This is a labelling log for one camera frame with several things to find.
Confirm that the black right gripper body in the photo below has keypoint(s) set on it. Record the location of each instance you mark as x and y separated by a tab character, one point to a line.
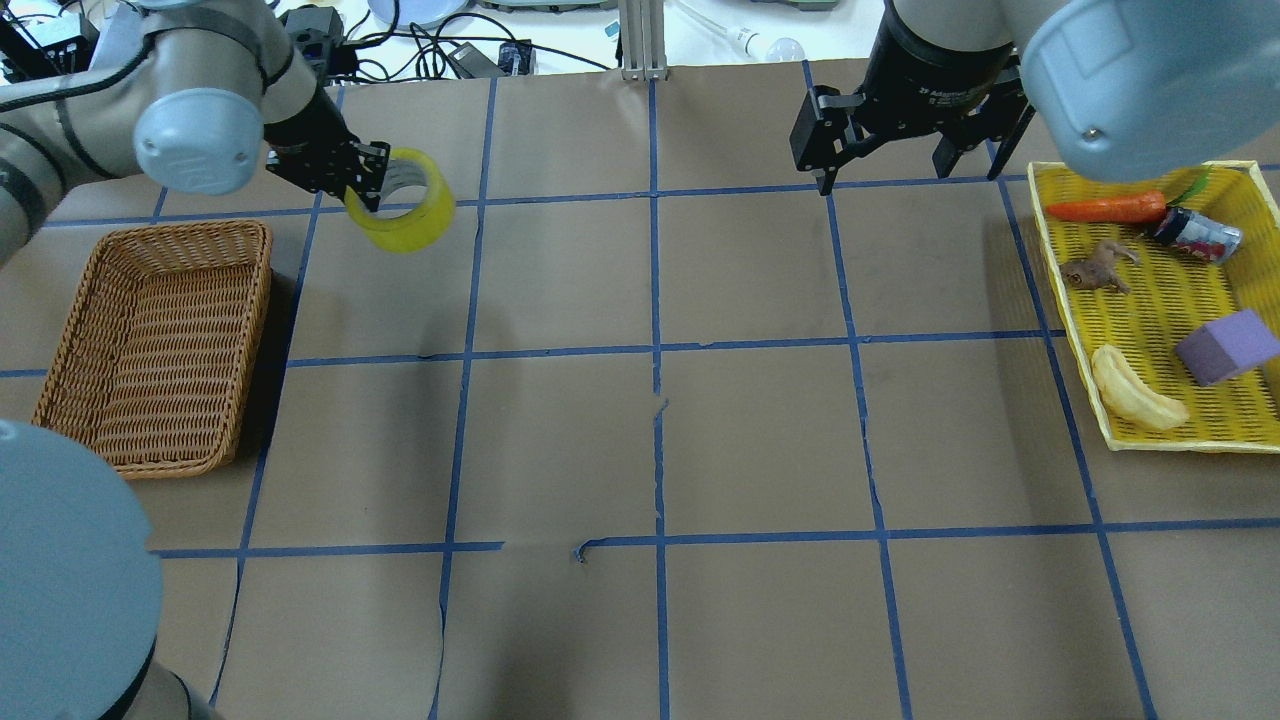
935	65

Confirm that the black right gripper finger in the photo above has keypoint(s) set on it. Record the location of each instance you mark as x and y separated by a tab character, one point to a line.
1009	143
826	170

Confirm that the aluminium profile post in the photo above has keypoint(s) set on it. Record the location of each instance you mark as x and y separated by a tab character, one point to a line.
642	41

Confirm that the yellow tape roll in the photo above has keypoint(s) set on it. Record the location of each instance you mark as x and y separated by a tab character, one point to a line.
418	227

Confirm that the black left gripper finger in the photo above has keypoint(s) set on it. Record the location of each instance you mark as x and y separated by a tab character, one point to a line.
334	172
374	164

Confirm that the black power adapter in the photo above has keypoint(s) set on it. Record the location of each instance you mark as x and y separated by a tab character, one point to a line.
468	62

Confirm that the purple foam block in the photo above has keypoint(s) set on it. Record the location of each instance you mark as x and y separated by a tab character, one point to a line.
1227	347

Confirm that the clear light bulb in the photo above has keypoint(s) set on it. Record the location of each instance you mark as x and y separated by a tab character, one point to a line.
767	48

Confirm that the yellow toy banana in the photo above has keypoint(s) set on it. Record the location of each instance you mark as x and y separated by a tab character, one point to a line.
1126	395

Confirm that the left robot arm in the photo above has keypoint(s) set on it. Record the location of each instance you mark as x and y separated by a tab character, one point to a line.
210	83

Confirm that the orange toy carrot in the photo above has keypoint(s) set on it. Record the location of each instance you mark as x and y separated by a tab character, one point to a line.
1140	208

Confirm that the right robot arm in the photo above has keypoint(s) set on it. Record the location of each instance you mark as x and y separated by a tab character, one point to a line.
1129	90

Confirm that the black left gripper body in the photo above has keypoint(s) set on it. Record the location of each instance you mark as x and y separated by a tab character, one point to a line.
308	128

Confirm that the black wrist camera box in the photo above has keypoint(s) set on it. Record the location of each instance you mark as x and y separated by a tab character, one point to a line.
319	34

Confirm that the small drink can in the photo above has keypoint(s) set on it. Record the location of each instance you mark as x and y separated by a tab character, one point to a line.
1196	235

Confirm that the brown wicker basket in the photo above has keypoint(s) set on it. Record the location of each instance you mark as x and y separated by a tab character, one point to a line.
155	362

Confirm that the yellow plastic basket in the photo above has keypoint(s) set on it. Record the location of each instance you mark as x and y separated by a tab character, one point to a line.
1171	295

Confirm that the light blue bowl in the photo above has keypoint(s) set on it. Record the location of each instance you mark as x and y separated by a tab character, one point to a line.
426	14

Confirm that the small brown toy animal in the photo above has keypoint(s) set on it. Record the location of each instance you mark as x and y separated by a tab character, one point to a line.
1099	270

